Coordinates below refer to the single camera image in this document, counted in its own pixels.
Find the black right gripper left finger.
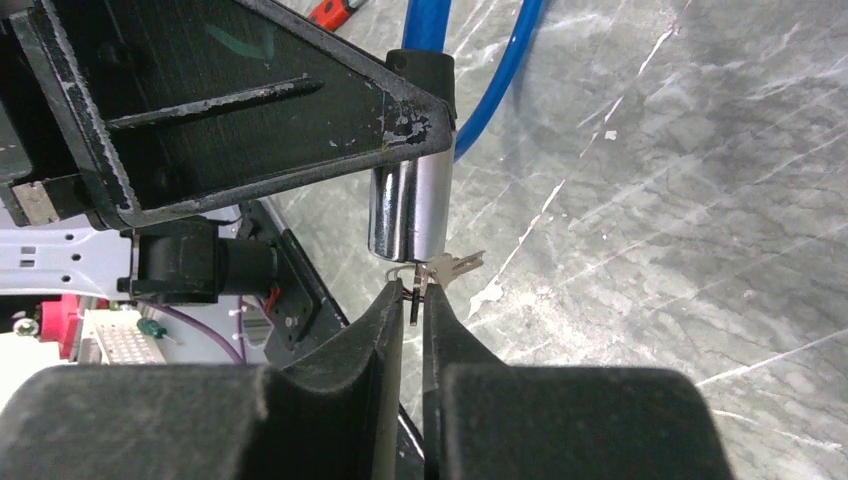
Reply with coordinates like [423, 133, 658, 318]
[1, 281, 404, 479]

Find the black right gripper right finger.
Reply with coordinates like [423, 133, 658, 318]
[422, 284, 732, 479]

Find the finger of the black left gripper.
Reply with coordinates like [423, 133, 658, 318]
[9, 1, 455, 229]

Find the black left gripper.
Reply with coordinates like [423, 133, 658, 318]
[1, 19, 120, 229]

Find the blue cable lock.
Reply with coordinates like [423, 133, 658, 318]
[368, 1, 543, 263]

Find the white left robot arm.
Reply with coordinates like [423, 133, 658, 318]
[1, 1, 455, 305]

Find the white perforated basket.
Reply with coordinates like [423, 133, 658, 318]
[83, 310, 166, 365]

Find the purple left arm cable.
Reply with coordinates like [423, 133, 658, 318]
[142, 301, 250, 366]

